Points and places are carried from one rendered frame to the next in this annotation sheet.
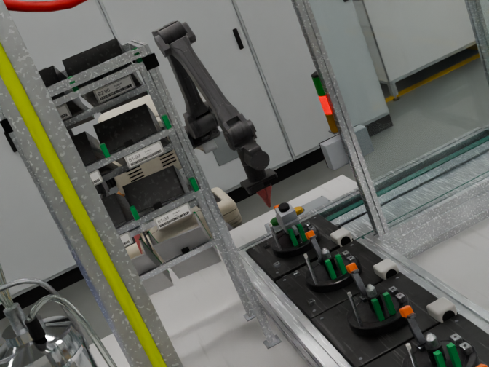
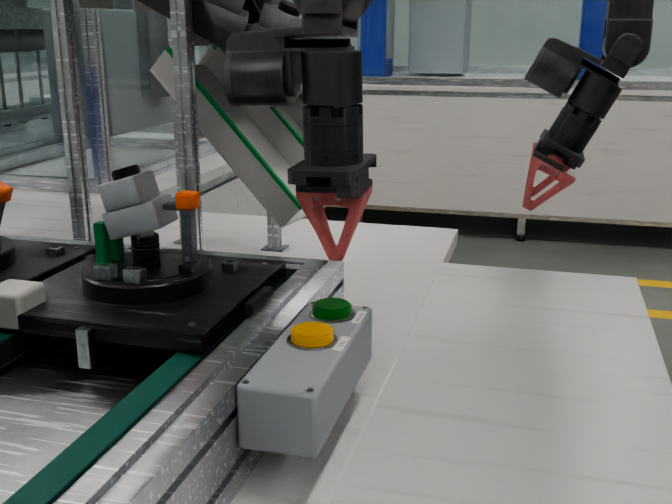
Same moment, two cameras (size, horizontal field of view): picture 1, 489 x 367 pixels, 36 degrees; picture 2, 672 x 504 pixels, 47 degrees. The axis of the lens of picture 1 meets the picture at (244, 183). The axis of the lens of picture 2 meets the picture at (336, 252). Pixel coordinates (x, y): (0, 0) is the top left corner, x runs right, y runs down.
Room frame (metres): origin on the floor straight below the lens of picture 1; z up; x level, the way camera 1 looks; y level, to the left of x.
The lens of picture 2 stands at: (2.43, -0.71, 1.24)
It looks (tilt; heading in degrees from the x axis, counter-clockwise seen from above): 16 degrees down; 116
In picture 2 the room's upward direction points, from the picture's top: straight up
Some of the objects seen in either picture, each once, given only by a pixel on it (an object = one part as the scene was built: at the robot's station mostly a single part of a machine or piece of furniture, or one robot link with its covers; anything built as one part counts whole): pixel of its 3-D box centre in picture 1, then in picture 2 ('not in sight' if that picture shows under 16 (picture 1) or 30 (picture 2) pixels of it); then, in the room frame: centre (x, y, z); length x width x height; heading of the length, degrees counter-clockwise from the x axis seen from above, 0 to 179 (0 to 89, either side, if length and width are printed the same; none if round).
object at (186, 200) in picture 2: not in sight; (181, 226); (1.94, -0.06, 1.04); 0.04 x 0.02 x 0.08; 10
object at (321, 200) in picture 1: (300, 221); (312, 369); (2.12, -0.12, 0.93); 0.21 x 0.07 x 0.06; 100
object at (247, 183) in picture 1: (255, 172); (333, 142); (2.11, -0.04, 1.14); 0.10 x 0.07 x 0.07; 101
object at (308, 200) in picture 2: (260, 194); (338, 211); (2.11, -0.03, 1.06); 0.07 x 0.07 x 0.09; 11
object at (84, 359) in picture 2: not in sight; (86, 347); (1.92, -0.19, 0.95); 0.01 x 0.01 x 0.04; 10
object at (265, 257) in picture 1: (297, 246); (148, 291); (1.90, -0.07, 0.96); 0.24 x 0.24 x 0.02; 10
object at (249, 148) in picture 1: (249, 146); (289, 41); (2.07, -0.06, 1.23); 0.11 x 0.09 x 0.12; 13
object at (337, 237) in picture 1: (342, 239); (14, 304); (1.82, -0.18, 0.97); 0.05 x 0.05 x 0.04; 10
